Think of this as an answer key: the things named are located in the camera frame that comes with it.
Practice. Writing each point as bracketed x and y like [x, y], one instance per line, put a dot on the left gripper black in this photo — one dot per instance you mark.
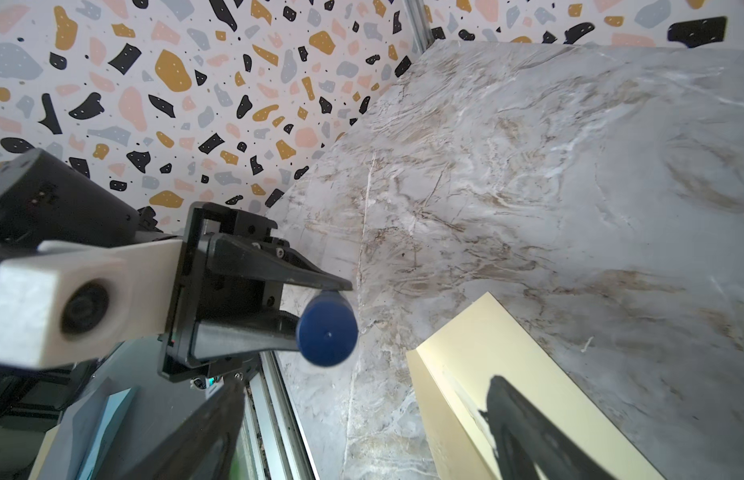
[226, 302]

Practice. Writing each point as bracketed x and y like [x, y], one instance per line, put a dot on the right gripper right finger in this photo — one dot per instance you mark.
[528, 444]

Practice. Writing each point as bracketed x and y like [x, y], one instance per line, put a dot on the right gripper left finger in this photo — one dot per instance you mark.
[204, 446]

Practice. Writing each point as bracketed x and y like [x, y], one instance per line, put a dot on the cream yellow envelope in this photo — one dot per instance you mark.
[451, 373]

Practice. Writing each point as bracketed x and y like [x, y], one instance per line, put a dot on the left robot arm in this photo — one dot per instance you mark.
[42, 199]

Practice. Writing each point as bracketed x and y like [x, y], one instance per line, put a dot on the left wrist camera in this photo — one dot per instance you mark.
[71, 302]

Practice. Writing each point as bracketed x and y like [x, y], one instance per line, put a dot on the left aluminium corner post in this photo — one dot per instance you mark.
[420, 24]

